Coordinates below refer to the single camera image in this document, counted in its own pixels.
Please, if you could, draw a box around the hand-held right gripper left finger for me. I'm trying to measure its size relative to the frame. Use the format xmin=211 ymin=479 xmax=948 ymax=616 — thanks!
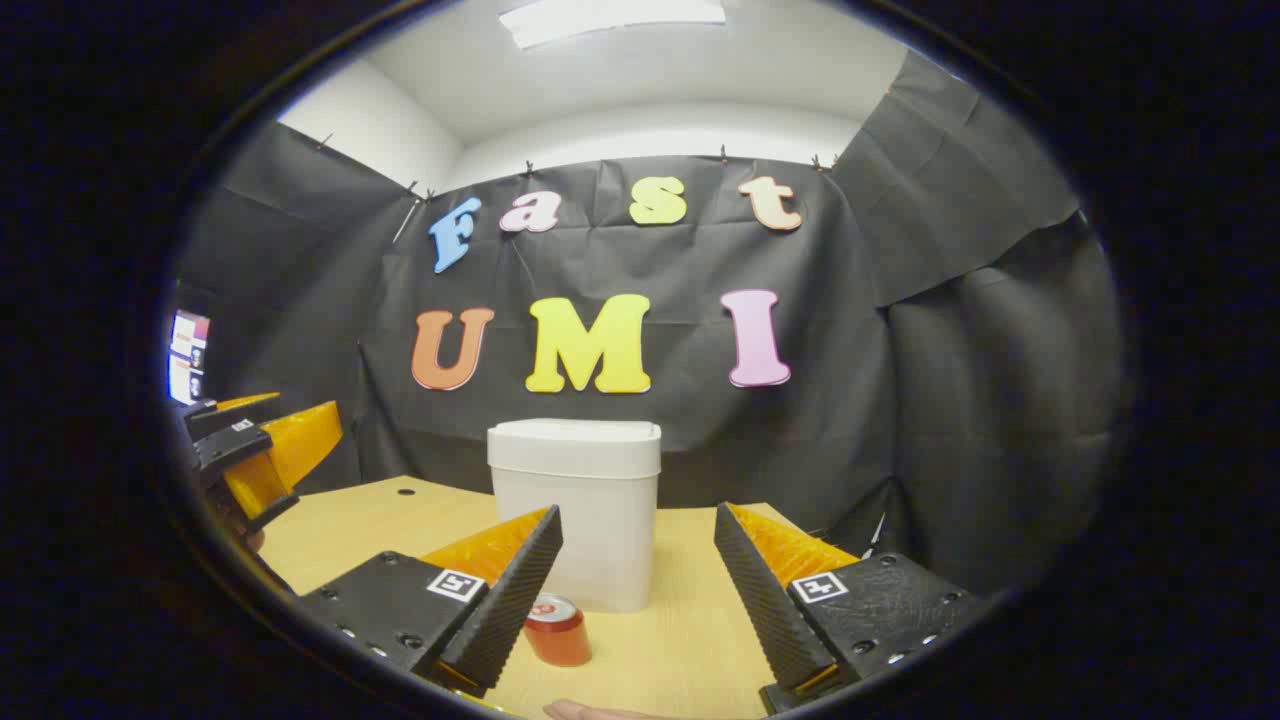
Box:
xmin=297 ymin=505 xmax=564 ymax=699

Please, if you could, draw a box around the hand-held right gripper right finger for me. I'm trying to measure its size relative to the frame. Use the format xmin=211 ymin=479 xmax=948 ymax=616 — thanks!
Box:
xmin=713 ymin=502 xmax=988 ymax=703

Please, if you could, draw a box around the red pop can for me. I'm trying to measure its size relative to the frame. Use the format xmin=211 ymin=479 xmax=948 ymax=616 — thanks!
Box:
xmin=523 ymin=594 xmax=593 ymax=668

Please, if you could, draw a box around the white desktop garbage bin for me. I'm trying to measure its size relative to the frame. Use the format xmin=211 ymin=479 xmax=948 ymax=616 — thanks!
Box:
xmin=487 ymin=418 xmax=663 ymax=613

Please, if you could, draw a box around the wooden desktop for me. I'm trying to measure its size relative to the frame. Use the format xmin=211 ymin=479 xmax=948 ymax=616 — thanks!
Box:
xmin=255 ymin=475 xmax=871 ymax=719

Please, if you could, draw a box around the computer monitor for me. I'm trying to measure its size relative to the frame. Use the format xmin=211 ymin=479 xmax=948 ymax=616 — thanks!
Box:
xmin=167 ymin=310 xmax=212 ymax=406

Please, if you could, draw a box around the black backdrop cloth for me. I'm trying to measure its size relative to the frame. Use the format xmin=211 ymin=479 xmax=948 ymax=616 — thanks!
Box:
xmin=175 ymin=50 xmax=1126 ymax=596

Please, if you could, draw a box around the long ceiling light panel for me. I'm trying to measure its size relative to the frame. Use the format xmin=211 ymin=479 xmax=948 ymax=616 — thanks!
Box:
xmin=498 ymin=0 xmax=728 ymax=50

